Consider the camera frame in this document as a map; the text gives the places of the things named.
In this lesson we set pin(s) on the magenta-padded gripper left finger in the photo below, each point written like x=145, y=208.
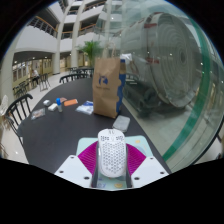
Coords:
x=75, y=170

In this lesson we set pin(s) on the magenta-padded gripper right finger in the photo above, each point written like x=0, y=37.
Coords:
x=148, y=170

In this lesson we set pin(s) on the white perforated computer mouse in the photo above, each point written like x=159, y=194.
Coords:
x=112, y=153

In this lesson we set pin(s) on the light teal cartoon mouse pad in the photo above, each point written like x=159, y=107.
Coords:
x=138, y=141

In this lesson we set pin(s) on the grey flat pouch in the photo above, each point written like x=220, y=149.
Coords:
x=121, y=123

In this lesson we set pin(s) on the white and blue plastic packet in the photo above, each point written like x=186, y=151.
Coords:
x=85, y=108

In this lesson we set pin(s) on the small blue-capped bottle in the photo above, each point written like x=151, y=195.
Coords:
x=59, y=106

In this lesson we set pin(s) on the clear plastic bag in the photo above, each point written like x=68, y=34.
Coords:
x=38, y=113

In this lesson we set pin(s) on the brown flat packet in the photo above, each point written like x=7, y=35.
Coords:
x=63, y=99

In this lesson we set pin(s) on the brown paper bag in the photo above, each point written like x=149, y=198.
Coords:
x=106, y=90

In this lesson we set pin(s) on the black spindle-back chair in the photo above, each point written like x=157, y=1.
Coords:
x=13, y=106
x=73, y=77

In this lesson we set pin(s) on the group of dark chairs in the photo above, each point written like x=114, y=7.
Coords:
x=43, y=81

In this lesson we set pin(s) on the person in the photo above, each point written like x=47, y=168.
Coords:
x=35, y=76

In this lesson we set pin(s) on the large white cylindrical exhibit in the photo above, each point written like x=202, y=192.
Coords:
x=170, y=56

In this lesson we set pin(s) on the green potted palm plant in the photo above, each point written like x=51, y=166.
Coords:
x=90, y=50

